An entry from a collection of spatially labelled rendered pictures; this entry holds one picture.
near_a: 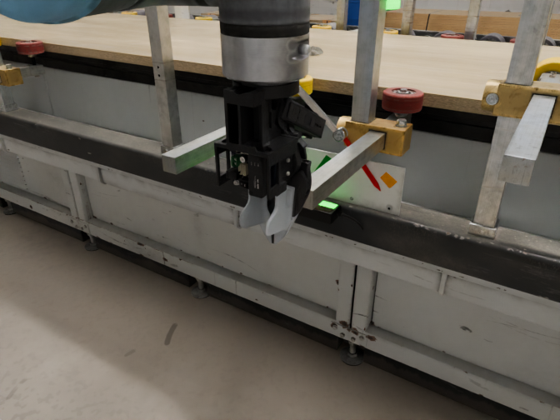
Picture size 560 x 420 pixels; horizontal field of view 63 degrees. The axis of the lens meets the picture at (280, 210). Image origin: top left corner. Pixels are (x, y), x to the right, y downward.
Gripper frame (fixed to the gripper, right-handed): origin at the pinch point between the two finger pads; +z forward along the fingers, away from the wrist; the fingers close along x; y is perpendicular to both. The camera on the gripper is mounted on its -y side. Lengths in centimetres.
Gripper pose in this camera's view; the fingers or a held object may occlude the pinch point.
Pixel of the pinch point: (277, 232)
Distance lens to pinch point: 59.6
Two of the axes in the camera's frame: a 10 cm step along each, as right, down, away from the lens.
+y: -5.2, 4.1, -7.5
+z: 0.0, 8.8, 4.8
